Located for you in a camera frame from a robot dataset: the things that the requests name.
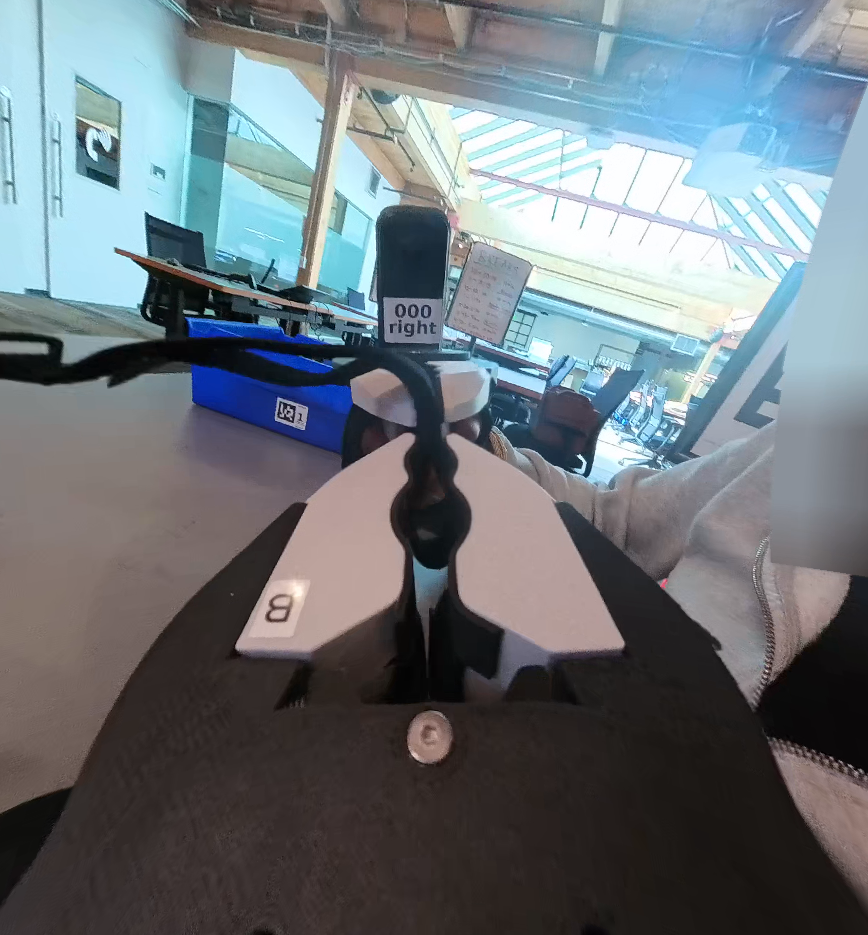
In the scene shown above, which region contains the person's right forearm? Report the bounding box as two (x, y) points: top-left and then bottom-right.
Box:
(510, 420), (778, 585)

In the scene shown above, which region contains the wooden office desk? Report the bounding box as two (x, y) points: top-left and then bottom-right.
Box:
(114, 247), (380, 346)

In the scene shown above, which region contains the glass skylight roof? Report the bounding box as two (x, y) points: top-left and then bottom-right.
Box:
(449, 106), (830, 283)

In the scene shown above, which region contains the white ceiling projector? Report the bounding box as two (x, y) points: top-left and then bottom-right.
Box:
(684, 120), (780, 192)

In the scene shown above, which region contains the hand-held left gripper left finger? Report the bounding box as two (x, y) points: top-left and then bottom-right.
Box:
(235, 432), (429, 704)

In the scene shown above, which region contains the black office chair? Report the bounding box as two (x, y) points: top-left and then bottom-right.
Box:
(139, 272), (188, 324)

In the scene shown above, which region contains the person's black shirt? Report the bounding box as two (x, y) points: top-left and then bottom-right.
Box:
(759, 576), (868, 777)

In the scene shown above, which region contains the black cable strap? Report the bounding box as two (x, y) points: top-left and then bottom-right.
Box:
(0, 332), (473, 567)

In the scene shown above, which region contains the black framed marker sign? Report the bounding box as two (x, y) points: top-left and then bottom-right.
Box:
(679, 262), (809, 459)

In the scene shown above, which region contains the grey desk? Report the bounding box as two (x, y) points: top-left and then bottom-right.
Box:
(0, 365), (362, 830)

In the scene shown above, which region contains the blue storage bin white label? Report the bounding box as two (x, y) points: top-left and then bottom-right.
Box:
(188, 316), (378, 454)

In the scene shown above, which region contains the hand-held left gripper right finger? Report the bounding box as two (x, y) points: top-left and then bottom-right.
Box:
(433, 437), (626, 701)

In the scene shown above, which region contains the framed wall picture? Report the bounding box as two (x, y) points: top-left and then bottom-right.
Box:
(75, 75), (123, 191)

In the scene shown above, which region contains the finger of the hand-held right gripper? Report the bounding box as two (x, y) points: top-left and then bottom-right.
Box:
(440, 371), (493, 425)
(350, 367), (422, 428)

